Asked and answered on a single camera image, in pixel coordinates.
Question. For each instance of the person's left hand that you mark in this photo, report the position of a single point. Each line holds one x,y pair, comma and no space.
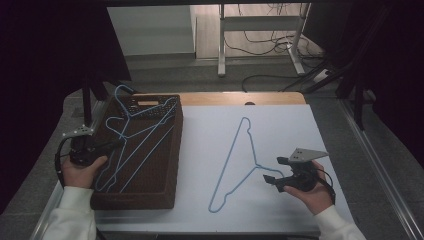
80,175

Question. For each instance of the white table cover sheet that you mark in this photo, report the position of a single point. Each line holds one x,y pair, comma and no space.
266,133

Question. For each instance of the white metal desk frame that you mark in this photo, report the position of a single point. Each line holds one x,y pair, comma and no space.
260,23

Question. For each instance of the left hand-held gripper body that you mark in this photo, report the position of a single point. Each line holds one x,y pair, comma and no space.
81,148

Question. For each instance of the black metal stand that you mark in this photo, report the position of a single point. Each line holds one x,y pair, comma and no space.
87,100
359,106

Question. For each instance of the aluminium rail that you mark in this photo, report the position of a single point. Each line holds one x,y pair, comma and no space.
383,166
53,206

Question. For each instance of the white power strip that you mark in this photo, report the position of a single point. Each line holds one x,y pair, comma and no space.
321,75

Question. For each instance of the person's right hand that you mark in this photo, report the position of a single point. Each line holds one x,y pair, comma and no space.
315,200

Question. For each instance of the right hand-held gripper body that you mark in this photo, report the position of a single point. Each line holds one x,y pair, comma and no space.
305,166

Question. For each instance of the white cabinet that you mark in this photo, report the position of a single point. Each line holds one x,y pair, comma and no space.
150,30

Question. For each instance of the brown woven basket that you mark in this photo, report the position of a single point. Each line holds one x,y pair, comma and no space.
156,180

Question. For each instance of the dark table grommet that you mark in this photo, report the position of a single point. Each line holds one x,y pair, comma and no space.
250,103

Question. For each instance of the black curtain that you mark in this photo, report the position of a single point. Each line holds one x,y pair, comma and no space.
393,66
50,66

